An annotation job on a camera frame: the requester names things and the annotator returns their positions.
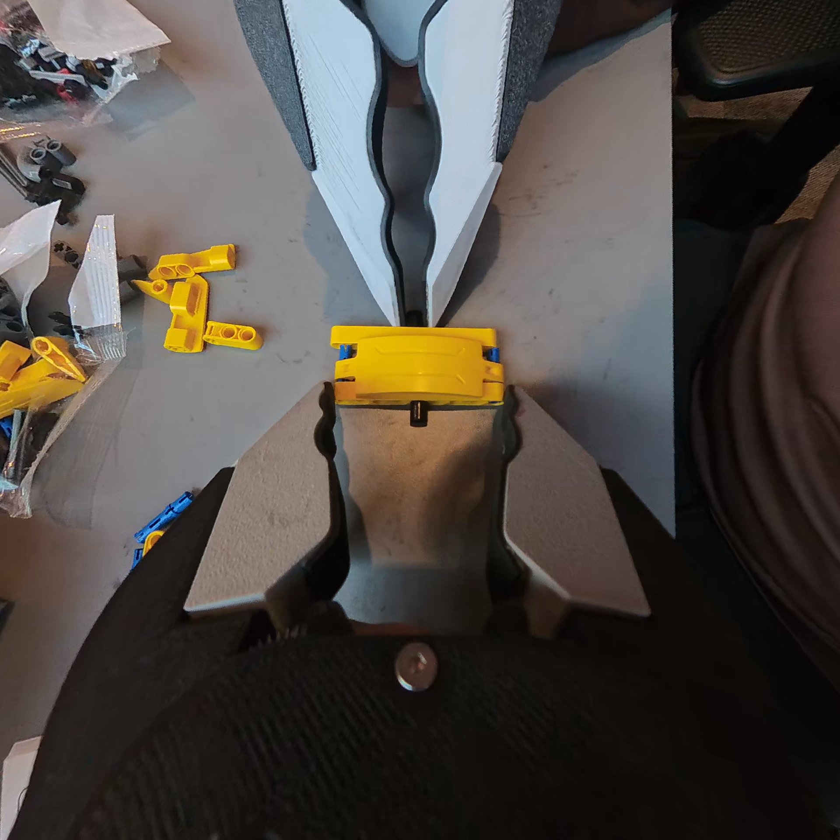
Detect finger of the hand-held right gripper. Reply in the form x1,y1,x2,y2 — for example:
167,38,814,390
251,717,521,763
281,0,406,328
419,0,517,328

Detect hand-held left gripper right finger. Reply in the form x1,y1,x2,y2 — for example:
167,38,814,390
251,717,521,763
489,385,653,628

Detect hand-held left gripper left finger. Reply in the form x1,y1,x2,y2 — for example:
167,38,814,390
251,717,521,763
184,381,355,620

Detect yellow beam black pin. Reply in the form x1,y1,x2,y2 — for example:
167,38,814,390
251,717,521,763
334,384,505,429

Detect long yellow nine-hole beam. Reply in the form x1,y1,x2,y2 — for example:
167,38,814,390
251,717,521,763
329,310,501,346

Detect yellow curved panel blue pins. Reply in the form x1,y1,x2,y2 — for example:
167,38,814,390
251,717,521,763
329,331,506,403

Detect grey desk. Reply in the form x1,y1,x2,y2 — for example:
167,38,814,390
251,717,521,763
0,0,678,762

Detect short yellow beam blue pin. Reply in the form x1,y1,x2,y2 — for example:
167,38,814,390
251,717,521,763
130,491,196,568

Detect plastic bag of black parts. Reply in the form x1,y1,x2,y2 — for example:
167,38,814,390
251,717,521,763
0,0,174,128

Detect short yellow three-hole beam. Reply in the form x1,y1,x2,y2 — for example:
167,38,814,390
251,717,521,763
203,321,265,353

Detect yellow L-shaped piece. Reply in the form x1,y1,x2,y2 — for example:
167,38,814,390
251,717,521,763
163,275,212,354

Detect loose black connector parts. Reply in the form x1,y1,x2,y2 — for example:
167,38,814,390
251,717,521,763
0,137,89,227

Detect plastic bag of yellow parts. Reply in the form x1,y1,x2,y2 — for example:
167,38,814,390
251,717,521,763
0,203,135,521

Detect black mesh chair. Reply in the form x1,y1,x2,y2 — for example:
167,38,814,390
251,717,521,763
674,0,840,102

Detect open white instruction manual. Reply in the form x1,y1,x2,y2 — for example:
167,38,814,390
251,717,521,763
0,735,43,821

